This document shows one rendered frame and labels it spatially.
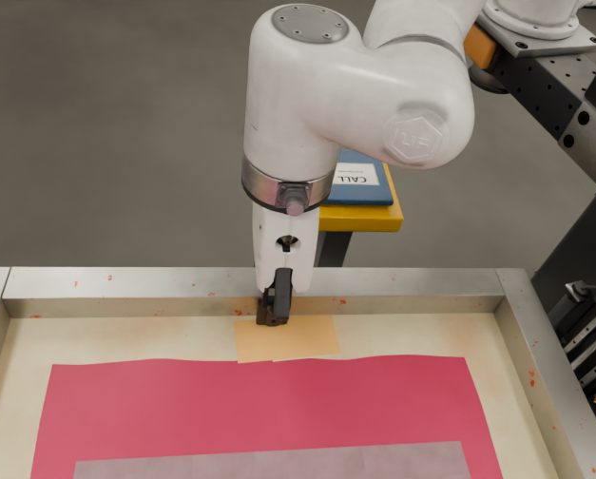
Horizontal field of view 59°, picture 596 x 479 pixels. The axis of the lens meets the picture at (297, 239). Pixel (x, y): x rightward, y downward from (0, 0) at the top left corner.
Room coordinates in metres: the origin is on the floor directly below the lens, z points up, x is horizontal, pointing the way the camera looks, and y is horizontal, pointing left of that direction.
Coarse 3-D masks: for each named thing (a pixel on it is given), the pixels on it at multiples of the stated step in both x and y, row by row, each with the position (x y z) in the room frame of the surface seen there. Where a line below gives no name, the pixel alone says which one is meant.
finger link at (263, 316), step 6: (270, 300) 0.27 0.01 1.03; (258, 306) 0.28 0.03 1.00; (270, 306) 0.27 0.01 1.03; (258, 312) 0.28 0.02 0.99; (264, 312) 0.29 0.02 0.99; (270, 312) 0.26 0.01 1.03; (258, 318) 0.28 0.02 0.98; (264, 318) 0.29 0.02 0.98; (270, 318) 0.28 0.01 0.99; (258, 324) 0.28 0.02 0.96; (264, 324) 0.29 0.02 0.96; (270, 324) 0.28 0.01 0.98; (276, 324) 0.28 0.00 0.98; (282, 324) 0.29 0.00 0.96
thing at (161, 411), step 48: (48, 384) 0.19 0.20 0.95; (96, 384) 0.20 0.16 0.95; (144, 384) 0.20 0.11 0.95; (192, 384) 0.21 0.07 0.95; (240, 384) 0.22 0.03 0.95; (48, 432) 0.15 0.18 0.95; (96, 432) 0.15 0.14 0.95; (144, 432) 0.16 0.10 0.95; (192, 432) 0.17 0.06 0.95; (240, 432) 0.18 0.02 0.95
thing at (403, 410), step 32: (288, 384) 0.23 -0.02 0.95; (320, 384) 0.24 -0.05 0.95; (352, 384) 0.24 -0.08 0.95; (384, 384) 0.25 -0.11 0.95; (416, 384) 0.26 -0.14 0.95; (448, 384) 0.26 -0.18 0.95; (288, 416) 0.20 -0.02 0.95; (320, 416) 0.21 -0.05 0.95; (352, 416) 0.21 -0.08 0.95; (384, 416) 0.22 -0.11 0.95; (416, 416) 0.22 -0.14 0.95; (448, 416) 0.23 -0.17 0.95; (480, 416) 0.24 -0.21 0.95; (288, 448) 0.17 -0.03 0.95; (320, 448) 0.18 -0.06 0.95; (352, 448) 0.18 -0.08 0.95; (384, 448) 0.19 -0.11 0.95; (416, 448) 0.19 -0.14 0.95; (448, 448) 0.20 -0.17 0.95; (480, 448) 0.21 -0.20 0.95
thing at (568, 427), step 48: (0, 288) 0.25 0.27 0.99; (48, 288) 0.26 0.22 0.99; (96, 288) 0.27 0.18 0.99; (144, 288) 0.29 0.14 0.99; (192, 288) 0.30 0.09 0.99; (240, 288) 0.31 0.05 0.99; (336, 288) 0.33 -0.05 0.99; (384, 288) 0.34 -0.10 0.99; (432, 288) 0.35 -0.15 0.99; (480, 288) 0.37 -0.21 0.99; (528, 288) 0.38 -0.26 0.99; (0, 336) 0.22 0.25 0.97; (528, 336) 0.32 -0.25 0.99; (528, 384) 0.28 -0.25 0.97; (576, 384) 0.27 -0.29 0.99; (576, 432) 0.22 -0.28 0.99
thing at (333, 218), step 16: (320, 208) 0.48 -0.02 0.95; (336, 208) 0.48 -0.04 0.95; (352, 208) 0.49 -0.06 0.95; (368, 208) 0.50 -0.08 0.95; (384, 208) 0.50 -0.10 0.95; (320, 224) 0.46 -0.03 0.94; (336, 224) 0.47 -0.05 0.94; (352, 224) 0.47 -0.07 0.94; (368, 224) 0.48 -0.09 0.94; (384, 224) 0.48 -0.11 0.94; (400, 224) 0.49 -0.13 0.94; (320, 240) 0.53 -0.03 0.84; (336, 240) 0.52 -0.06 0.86; (320, 256) 0.51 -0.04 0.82; (336, 256) 0.52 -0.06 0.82
